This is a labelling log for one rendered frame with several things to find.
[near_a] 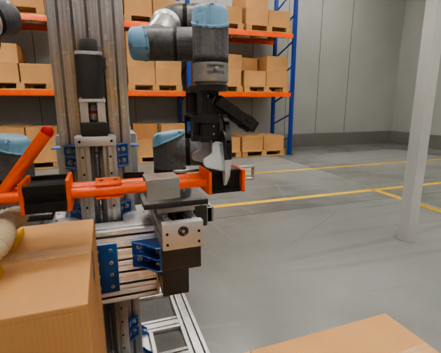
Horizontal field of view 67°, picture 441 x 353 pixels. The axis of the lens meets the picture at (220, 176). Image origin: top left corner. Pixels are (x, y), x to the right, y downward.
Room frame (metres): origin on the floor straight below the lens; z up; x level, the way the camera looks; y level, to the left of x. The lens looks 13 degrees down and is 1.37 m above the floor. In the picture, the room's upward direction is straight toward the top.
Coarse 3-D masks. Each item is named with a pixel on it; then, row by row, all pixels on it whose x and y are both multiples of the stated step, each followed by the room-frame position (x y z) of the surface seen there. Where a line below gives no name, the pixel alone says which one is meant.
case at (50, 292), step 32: (64, 224) 0.78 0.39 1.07; (32, 256) 0.61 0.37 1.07; (64, 256) 0.61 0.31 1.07; (96, 256) 0.76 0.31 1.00; (0, 288) 0.49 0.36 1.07; (32, 288) 0.49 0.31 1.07; (64, 288) 0.49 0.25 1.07; (96, 288) 0.65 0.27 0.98; (0, 320) 0.41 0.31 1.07; (32, 320) 0.43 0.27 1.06; (64, 320) 0.44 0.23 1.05; (96, 320) 0.57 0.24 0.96; (0, 352) 0.41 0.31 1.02; (32, 352) 0.42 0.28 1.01; (64, 352) 0.44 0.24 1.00; (96, 352) 0.50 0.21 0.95
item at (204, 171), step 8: (200, 168) 0.74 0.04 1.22; (232, 168) 0.72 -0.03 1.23; (240, 168) 0.72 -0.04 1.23; (208, 176) 0.68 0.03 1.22; (216, 176) 0.70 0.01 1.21; (232, 176) 0.71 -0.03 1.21; (240, 176) 0.71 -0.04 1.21; (208, 184) 0.68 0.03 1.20; (216, 184) 0.70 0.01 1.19; (232, 184) 0.71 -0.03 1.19; (240, 184) 0.71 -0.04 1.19; (208, 192) 0.68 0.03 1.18; (216, 192) 0.69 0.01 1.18; (224, 192) 0.70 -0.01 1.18
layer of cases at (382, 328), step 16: (368, 320) 1.14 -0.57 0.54; (384, 320) 1.14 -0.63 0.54; (304, 336) 1.05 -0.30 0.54; (320, 336) 1.05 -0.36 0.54; (336, 336) 1.05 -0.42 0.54; (352, 336) 1.05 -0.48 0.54; (368, 336) 1.05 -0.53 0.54; (384, 336) 1.05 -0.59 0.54; (400, 336) 1.05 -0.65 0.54; (416, 336) 1.05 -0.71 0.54; (256, 352) 0.97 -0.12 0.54; (272, 352) 0.97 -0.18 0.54; (288, 352) 0.97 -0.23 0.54; (304, 352) 0.97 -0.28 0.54; (320, 352) 0.97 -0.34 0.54; (336, 352) 0.97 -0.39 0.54; (352, 352) 0.97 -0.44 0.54; (368, 352) 0.97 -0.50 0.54; (384, 352) 0.97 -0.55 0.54; (400, 352) 0.97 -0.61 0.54; (416, 352) 0.97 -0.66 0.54; (432, 352) 0.97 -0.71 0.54
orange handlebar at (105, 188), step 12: (96, 180) 0.65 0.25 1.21; (108, 180) 0.65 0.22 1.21; (120, 180) 0.65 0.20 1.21; (132, 180) 0.68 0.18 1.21; (180, 180) 0.68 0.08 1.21; (192, 180) 0.68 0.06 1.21; (204, 180) 0.69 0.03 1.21; (12, 192) 0.58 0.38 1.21; (72, 192) 0.60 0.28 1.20; (84, 192) 0.61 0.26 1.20; (96, 192) 0.62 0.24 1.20; (108, 192) 0.63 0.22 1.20; (120, 192) 0.63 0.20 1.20; (132, 192) 0.64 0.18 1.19; (0, 204) 0.57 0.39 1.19; (12, 204) 0.58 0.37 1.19
